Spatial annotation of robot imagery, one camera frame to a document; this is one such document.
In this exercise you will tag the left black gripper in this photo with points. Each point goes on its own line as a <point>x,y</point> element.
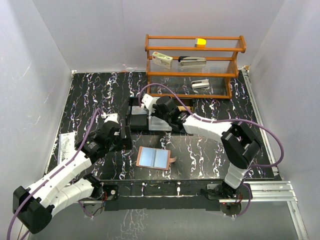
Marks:
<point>127,137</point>

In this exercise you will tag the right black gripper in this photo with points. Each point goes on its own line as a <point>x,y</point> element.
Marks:
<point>155,110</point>

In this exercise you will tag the orange card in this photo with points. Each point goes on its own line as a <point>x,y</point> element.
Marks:
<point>187,108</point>

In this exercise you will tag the pink leather card holder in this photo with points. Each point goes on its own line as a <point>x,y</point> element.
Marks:
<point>154,158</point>

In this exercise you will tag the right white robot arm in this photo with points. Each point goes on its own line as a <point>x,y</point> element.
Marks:
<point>240,143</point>

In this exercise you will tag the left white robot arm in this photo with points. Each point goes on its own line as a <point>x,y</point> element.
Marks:
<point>36,205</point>

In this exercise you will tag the right black tray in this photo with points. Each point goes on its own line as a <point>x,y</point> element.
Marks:
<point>179,128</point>

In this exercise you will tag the black tray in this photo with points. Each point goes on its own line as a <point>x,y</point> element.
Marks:
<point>179,128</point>
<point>135,122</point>

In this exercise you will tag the middle white tray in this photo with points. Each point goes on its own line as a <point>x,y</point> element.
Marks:
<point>157,124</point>

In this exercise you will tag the left black tray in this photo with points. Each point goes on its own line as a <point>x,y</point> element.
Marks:
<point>135,122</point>

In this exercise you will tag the small white hole punch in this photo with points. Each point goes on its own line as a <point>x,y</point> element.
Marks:
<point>200,84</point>

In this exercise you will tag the orange wooden shelf rack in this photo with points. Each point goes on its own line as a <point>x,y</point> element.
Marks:
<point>221,68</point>

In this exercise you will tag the white staples box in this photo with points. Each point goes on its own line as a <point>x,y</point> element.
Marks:
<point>162,60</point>

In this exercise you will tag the grey black stapler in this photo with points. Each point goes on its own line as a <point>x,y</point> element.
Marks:
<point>191,61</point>

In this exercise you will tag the white paper label sheet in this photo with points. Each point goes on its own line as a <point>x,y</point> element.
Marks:
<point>66,146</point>

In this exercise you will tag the yellow sticky note block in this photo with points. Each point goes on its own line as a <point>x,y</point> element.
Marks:
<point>200,42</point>

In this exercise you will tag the black front base bar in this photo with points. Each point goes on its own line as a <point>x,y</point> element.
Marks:
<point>203,194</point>

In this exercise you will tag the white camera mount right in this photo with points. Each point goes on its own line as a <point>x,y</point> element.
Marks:
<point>148,103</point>

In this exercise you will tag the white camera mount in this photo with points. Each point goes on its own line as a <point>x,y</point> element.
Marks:
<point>110,117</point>
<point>148,103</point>

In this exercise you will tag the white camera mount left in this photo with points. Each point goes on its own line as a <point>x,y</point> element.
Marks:
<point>110,117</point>

